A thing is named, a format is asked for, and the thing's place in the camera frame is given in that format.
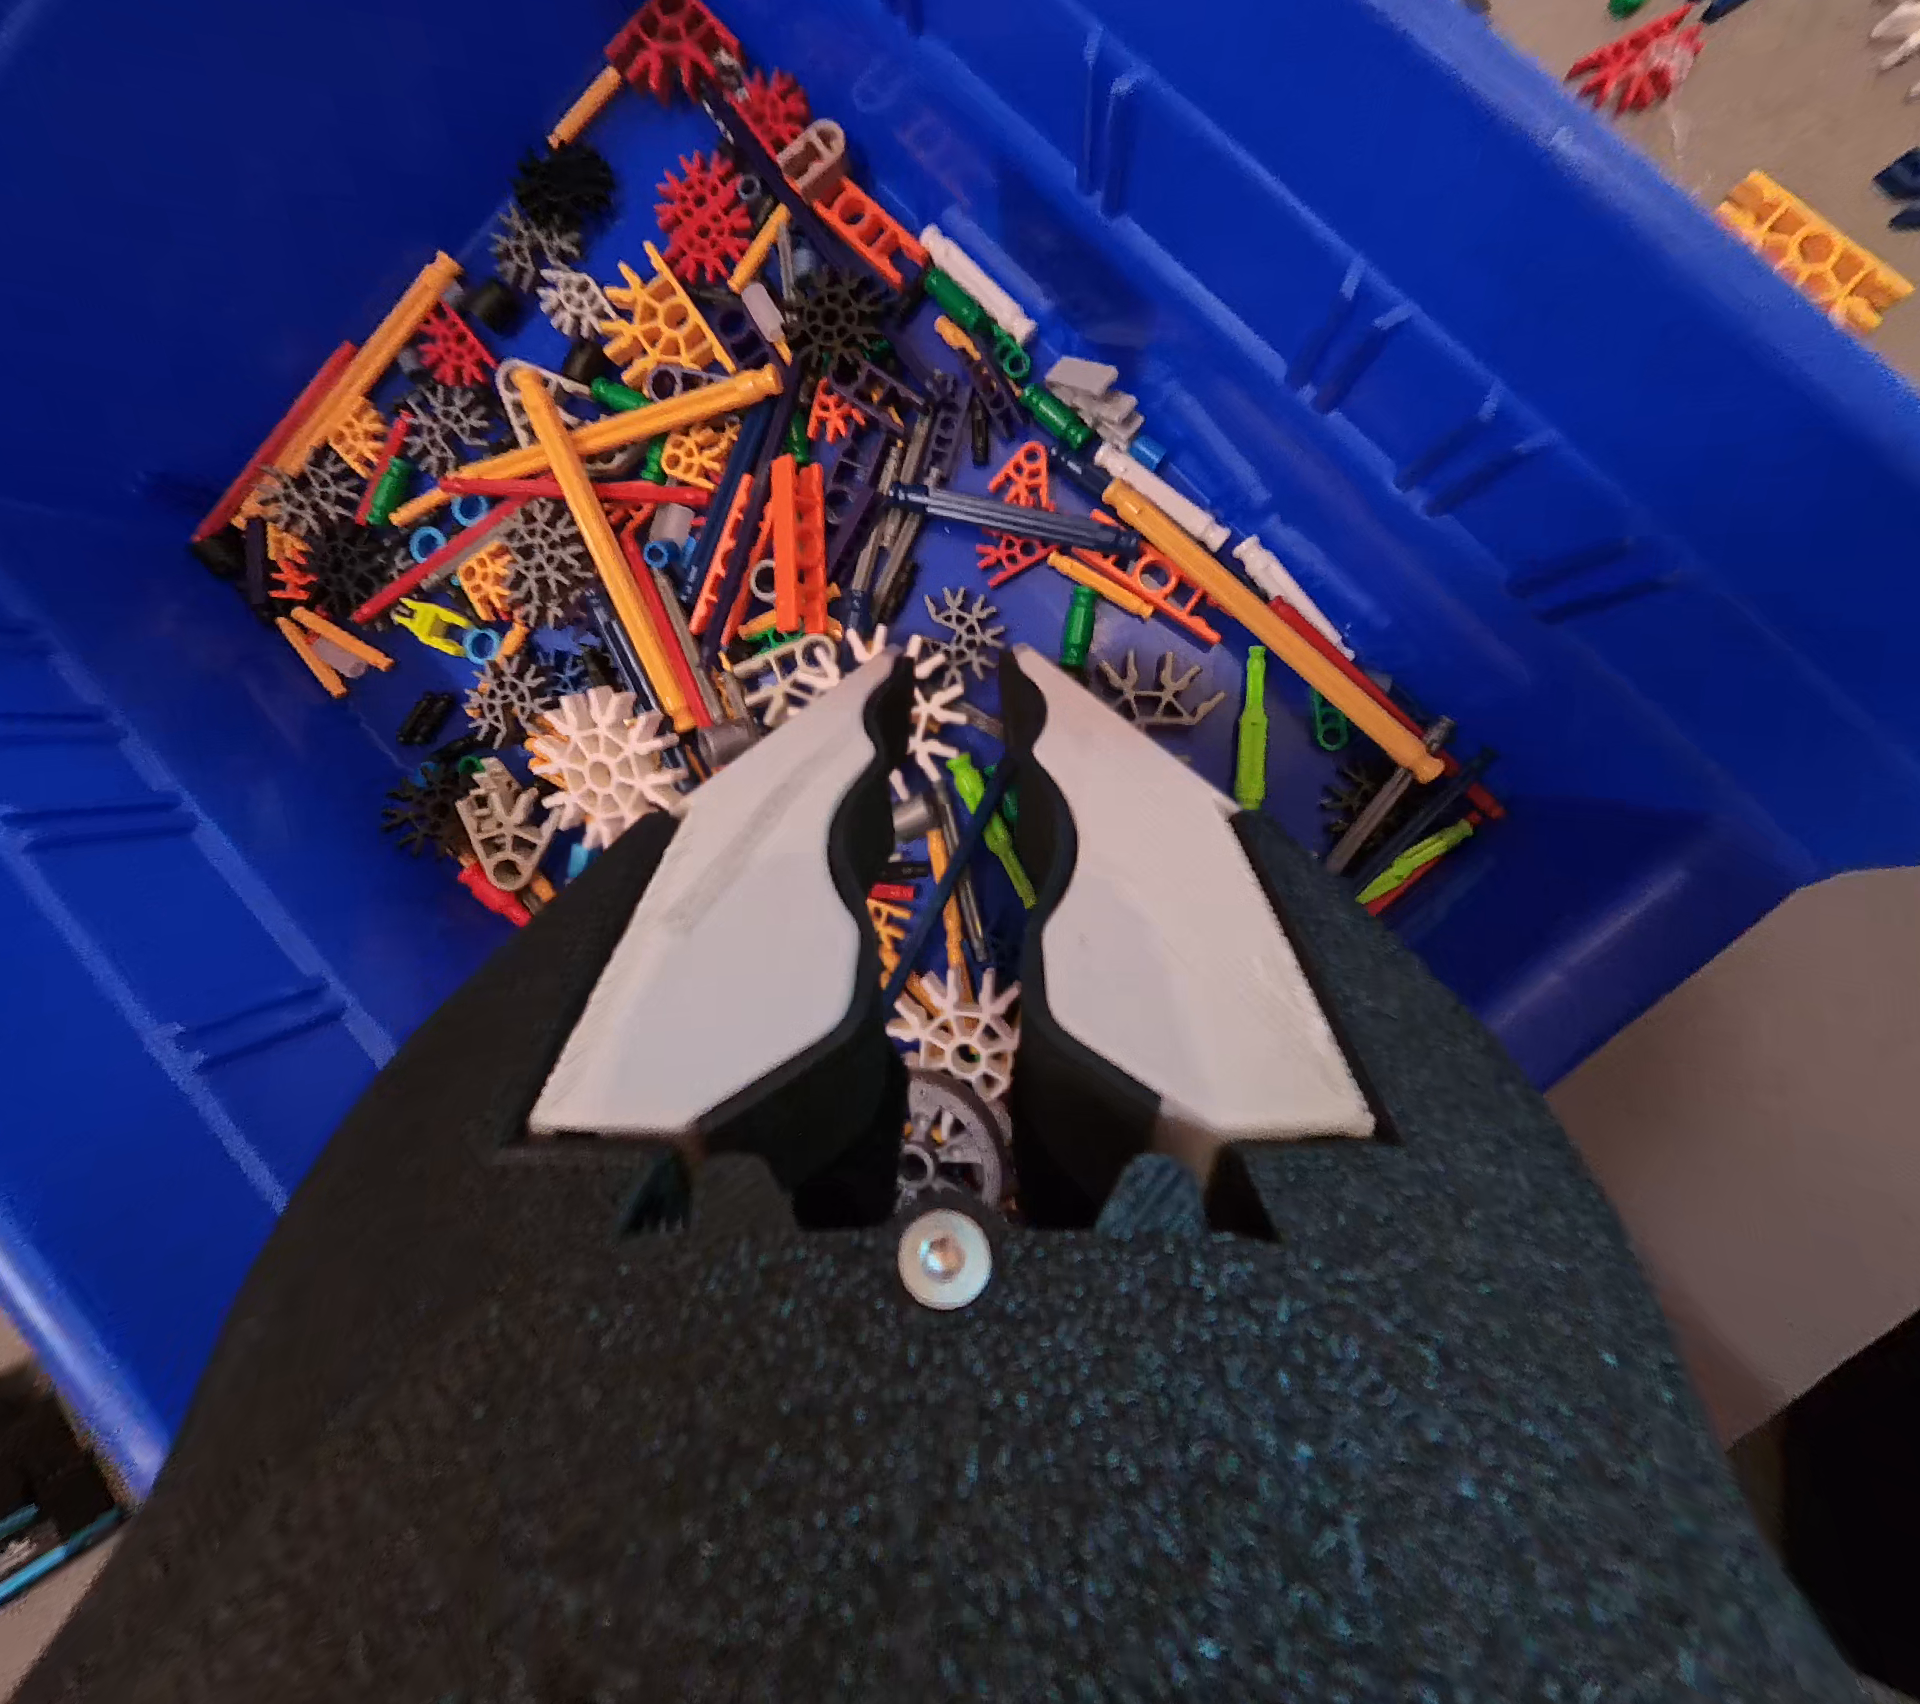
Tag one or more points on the blue tagged plastic bin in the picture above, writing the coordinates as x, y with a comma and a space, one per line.
1199, 158

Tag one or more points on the pile of construction toy pieces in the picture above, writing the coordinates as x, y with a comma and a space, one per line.
600, 744

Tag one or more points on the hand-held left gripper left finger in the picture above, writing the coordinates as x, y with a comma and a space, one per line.
706, 970

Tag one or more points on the white snowflake connector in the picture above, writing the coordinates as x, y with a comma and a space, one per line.
1903, 8

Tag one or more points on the small red snowflake connector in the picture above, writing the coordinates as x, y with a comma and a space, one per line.
1635, 60

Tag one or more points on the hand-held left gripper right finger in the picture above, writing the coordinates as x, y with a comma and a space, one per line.
1199, 970

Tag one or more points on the yellow half-circle connector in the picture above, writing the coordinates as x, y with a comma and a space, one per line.
1808, 240

